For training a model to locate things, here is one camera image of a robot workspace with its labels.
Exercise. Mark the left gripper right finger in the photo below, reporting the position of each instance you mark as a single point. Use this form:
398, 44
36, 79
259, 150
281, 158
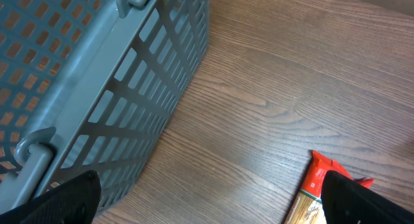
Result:
345, 201

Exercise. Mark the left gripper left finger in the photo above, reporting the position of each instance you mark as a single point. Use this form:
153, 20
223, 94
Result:
73, 202

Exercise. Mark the red cracker sleeve package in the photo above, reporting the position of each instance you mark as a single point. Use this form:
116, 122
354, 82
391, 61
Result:
307, 207

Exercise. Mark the grey plastic mesh basket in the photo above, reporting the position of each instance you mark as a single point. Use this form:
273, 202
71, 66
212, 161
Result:
90, 85

